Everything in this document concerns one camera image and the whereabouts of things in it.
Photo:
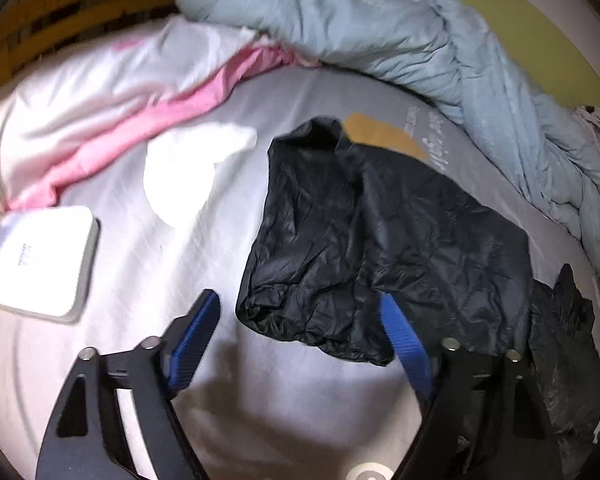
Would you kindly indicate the pink and white cloth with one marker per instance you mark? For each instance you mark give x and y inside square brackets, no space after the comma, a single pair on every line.
[105,125]

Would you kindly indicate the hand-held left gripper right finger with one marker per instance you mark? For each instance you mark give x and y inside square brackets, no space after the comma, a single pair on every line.
[407,350]

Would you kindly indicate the black down jacket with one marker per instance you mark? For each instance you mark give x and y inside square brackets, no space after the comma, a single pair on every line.
[380,235]

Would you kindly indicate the grey printed bed sheet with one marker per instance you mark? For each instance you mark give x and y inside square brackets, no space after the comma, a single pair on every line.
[290,410]

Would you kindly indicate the white desk lamp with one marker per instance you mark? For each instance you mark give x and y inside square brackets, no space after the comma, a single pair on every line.
[40,260]

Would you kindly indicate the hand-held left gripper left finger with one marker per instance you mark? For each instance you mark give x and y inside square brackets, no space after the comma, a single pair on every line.
[195,345]

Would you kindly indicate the light blue duvet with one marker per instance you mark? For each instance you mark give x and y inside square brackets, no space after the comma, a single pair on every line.
[380,25]

